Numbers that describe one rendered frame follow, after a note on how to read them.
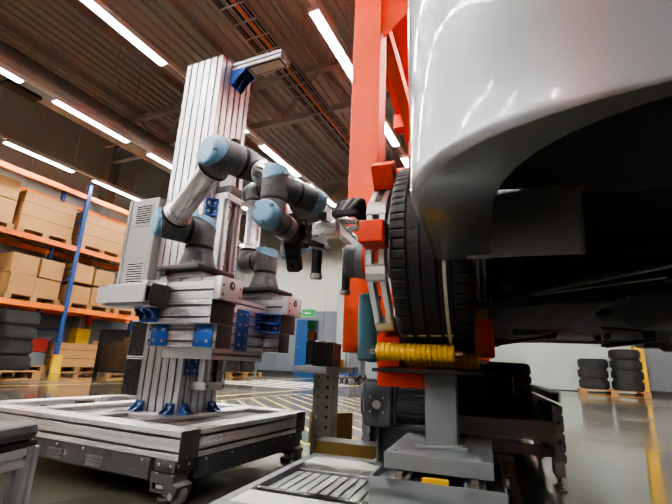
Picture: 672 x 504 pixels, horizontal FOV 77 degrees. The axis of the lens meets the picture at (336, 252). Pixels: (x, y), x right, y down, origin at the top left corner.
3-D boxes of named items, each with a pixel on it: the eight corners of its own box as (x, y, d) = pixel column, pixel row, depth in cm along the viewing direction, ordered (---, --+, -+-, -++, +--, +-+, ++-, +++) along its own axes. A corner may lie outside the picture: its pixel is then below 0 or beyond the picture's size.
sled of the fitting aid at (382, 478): (510, 532, 103) (507, 488, 106) (368, 510, 115) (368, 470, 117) (502, 483, 149) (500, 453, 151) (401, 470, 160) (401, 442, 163)
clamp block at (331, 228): (335, 233, 146) (336, 219, 147) (311, 235, 149) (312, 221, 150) (340, 238, 150) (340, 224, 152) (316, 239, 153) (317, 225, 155)
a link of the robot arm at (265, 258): (264, 268, 213) (266, 242, 217) (247, 271, 222) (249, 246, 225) (281, 272, 222) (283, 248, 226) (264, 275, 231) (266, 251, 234)
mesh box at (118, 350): (134, 379, 829) (142, 329, 854) (90, 376, 881) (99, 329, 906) (168, 378, 905) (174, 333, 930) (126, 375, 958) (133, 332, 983)
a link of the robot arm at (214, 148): (182, 249, 176) (253, 163, 147) (146, 241, 166) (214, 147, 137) (180, 227, 182) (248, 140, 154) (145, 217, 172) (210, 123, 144)
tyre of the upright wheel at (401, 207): (467, 132, 155) (475, 271, 191) (403, 140, 163) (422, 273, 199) (469, 228, 104) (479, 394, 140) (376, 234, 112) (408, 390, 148)
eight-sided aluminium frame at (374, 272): (384, 326, 124) (386, 159, 138) (362, 325, 126) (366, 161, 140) (412, 338, 174) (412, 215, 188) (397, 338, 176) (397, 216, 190)
